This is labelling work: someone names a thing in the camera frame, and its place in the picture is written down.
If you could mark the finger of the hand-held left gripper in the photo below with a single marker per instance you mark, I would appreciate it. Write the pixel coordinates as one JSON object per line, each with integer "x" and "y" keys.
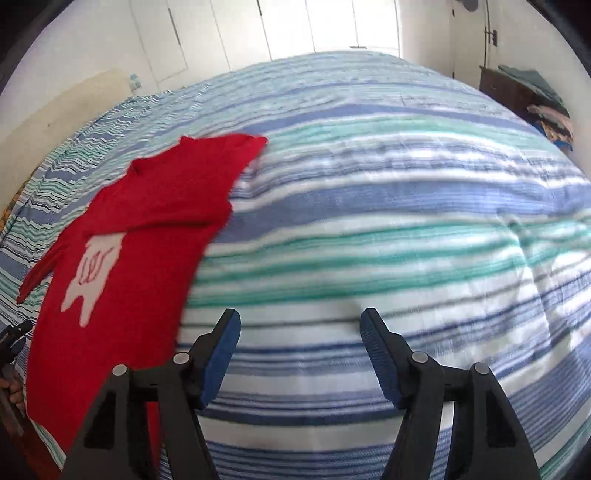
{"x": 14, "y": 337}

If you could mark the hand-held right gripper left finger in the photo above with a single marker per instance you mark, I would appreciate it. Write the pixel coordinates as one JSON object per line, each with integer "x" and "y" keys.
{"x": 221, "y": 360}

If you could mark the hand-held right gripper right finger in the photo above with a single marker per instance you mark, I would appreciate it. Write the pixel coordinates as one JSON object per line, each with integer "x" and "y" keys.
{"x": 381, "y": 360}

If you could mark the red sweater with white dog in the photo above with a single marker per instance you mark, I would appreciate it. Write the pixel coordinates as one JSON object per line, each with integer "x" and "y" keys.
{"x": 138, "y": 277}

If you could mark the pile of folded clothes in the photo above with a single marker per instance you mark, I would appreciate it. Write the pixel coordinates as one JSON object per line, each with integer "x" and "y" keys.
{"x": 549, "y": 120}

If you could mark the person's left hand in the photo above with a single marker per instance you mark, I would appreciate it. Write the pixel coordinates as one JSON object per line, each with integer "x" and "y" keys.
{"x": 14, "y": 392}

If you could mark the orange floral bedsheet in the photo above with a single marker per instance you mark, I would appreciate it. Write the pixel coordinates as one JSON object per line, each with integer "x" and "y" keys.
{"x": 7, "y": 217}

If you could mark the blue green striped blanket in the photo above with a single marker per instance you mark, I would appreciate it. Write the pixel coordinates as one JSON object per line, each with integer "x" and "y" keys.
{"x": 369, "y": 207}

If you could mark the beige headboard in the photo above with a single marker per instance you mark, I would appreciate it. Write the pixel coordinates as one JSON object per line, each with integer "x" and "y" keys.
{"x": 55, "y": 120}

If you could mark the small blue patterned item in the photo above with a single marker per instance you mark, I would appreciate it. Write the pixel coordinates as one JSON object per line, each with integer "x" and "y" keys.
{"x": 135, "y": 82}

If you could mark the dark wooden cabinet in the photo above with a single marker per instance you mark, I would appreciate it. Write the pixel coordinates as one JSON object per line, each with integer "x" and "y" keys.
{"x": 503, "y": 90}

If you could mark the white wardrobe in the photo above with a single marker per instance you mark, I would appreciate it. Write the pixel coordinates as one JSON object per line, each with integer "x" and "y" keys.
{"x": 231, "y": 32}

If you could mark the black door latch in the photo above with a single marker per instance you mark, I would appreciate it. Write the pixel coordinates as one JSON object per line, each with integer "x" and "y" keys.
{"x": 493, "y": 37}

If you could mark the black round wall fixture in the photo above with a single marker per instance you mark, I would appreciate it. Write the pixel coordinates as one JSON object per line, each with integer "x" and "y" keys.
{"x": 468, "y": 3}

